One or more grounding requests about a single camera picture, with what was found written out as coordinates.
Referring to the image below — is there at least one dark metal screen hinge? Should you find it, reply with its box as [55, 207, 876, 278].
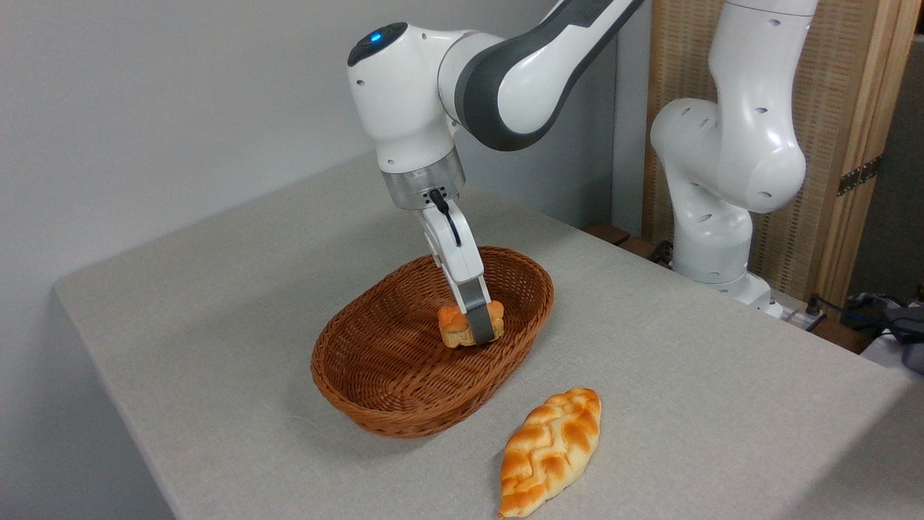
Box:
[837, 155, 883, 197]

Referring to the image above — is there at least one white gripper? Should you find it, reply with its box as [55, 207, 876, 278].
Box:
[421, 202, 505, 345]

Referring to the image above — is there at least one small round bread roll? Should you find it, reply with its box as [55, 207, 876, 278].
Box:
[437, 299, 505, 350]

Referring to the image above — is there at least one dark grey bag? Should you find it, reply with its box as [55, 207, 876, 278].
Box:
[882, 306, 924, 375]

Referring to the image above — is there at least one black power cable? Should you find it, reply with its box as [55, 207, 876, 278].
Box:
[807, 292, 924, 342]

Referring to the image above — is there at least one long braided bread loaf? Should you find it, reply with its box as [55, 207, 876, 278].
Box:
[498, 388, 602, 519]

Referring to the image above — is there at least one brown oval wicker basket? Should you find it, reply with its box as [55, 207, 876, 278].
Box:
[310, 246, 555, 439]

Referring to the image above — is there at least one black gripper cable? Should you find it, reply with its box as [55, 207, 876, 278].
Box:
[428, 187, 463, 247]

